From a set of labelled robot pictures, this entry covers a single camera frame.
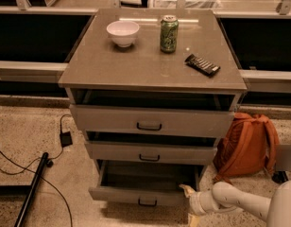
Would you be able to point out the green soda can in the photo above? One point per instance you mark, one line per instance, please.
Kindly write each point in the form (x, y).
(169, 33)

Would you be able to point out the black stand leg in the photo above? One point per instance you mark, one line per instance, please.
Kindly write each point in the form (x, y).
(31, 191)

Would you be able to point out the orange backpack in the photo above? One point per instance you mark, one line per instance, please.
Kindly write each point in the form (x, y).
(249, 146)

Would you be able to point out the grey middle drawer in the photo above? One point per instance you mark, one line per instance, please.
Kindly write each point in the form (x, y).
(150, 153)

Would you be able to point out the grey bottom drawer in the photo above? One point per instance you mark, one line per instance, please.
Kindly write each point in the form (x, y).
(146, 184)

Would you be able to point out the grey top drawer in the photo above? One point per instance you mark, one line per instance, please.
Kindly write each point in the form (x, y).
(188, 123)

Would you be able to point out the black snack bar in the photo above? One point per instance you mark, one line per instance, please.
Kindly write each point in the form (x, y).
(204, 67)

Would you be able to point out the grey drawer cabinet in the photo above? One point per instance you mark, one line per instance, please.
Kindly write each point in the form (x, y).
(101, 73)

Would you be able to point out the black wheel base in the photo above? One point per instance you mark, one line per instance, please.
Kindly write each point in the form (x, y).
(280, 177)

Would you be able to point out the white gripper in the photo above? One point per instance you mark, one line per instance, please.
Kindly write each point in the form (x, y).
(196, 202)

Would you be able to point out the metal railing frame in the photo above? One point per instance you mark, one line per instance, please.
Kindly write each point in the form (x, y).
(262, 81)

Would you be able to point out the black power adapter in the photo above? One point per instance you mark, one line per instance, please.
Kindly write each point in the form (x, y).
(65, 139)

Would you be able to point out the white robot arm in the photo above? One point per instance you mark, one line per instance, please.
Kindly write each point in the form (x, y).
(225, 198)

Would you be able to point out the grey drawer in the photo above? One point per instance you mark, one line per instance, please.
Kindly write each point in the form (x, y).
(146, 184)
(188, 123)
(150, 153)

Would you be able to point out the white bowl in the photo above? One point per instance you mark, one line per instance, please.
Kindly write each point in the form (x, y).
(123, 33)

